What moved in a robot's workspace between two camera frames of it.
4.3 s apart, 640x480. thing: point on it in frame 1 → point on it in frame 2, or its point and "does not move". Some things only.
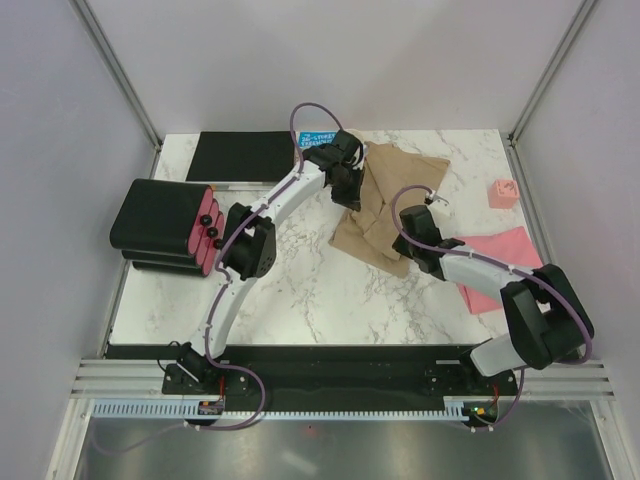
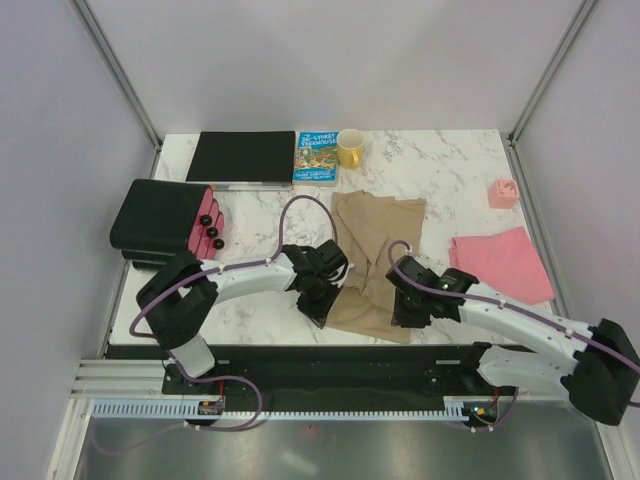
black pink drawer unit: x=169 y=227 does not move
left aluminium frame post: x=120 y=71 does not move
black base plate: x=334 y=378 does not move
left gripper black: x=351 y=200 → x=318 y=313
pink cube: x=503 y=193 does not move
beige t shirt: x=388 y=170 → x=366 y=226
